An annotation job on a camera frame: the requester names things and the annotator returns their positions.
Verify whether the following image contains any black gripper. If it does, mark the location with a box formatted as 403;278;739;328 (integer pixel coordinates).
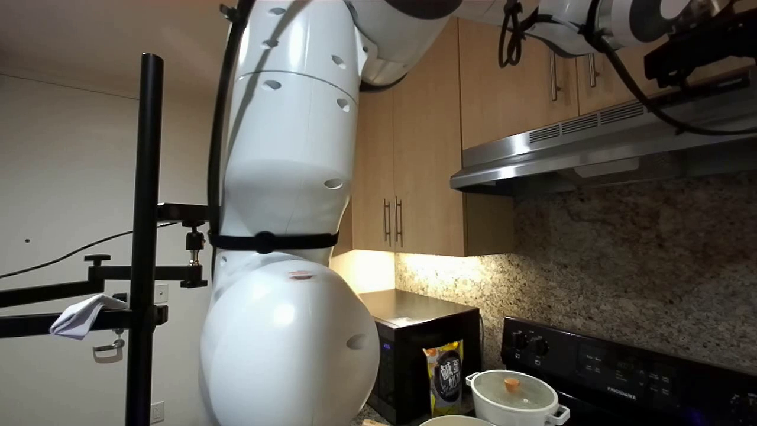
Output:
643;7;757;87

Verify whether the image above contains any black stove control console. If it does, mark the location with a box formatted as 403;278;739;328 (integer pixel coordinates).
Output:
499;317;757;426

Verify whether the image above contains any stainless steel range hood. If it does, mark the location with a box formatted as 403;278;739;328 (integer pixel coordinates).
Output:
447;66;757;200

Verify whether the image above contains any glass lid wooden knob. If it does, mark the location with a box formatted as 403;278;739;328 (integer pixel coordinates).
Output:
470;367;562;412

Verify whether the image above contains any black microwave oven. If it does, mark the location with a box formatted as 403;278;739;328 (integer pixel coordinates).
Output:
358;287;485;426

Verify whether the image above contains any white cooking pot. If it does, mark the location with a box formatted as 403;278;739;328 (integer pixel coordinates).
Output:
463;367;572;426

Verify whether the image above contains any yellow black snack bag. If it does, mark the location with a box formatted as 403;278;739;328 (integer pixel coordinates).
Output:
422;340;468;420

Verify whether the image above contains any white bowl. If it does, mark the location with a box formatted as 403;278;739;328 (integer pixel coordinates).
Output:
418;412;492;426

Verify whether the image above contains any white crumpled cloth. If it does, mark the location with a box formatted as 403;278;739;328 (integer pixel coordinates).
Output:
47;291;130;341

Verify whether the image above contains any two-door wooden wall cabinet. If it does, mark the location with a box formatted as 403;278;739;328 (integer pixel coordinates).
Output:
457;14;757;151

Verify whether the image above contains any tall wooden wall cabinet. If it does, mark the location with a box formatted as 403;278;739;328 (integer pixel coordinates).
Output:
345;20;519;259

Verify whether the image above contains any black velcro strap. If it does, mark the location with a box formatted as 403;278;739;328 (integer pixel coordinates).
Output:
208;229;342;255

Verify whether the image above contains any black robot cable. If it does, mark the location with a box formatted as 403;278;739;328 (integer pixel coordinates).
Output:
203;0;757;267

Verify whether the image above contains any black camera stand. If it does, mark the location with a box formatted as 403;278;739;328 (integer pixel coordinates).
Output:
0;53;213;426

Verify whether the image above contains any thin black wall cable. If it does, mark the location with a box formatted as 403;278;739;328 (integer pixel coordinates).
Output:
0;228;137;283

